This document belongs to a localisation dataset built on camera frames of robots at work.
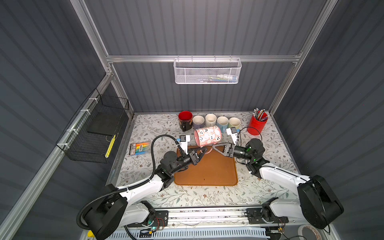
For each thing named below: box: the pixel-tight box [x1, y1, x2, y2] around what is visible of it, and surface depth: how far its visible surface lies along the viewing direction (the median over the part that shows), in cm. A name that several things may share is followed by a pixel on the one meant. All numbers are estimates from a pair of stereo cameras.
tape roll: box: [298, 224, 322, 240], surface depth 70 cm
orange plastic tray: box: [174, 147, 238, 186], surface depth 88 cm
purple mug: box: [192, 114, 206, 130], surface depth 108 cm
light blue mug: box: [216, 116, 229, 134], surface depth 105 cm
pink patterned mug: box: [193, 125, 222, 154], surface depth 71 cm
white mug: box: [205, 113, 217, 127], surface depth 107 cm
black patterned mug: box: [178, 110, 193, 132], surface depth 107 cm
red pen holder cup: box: [247, 110, 269, 136], surface depth 104 cm
